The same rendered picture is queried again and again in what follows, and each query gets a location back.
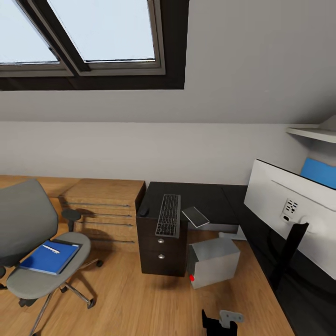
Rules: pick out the keyboard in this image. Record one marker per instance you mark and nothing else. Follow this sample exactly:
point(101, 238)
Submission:
point(169, 218)

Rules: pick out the mouse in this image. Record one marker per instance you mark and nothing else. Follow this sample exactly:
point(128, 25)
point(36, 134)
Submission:
point(144, 211)

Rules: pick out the fixed window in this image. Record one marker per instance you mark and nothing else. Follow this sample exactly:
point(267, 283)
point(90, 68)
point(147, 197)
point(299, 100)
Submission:
point(82, 45)

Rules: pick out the monitor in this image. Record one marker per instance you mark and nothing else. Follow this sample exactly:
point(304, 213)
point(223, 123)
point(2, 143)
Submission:
point(301, 210)

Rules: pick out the swivel chair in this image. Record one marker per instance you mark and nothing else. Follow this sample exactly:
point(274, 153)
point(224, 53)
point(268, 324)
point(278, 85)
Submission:
point(27, 220)

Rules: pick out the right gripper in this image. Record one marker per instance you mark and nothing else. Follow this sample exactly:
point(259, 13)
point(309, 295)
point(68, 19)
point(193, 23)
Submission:
point(214, 328)

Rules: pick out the notebook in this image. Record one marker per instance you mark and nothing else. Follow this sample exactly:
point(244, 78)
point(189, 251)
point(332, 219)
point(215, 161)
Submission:
point(196, 217)

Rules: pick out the folder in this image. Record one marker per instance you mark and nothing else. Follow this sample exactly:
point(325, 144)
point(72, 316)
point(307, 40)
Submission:
point(44, 259)

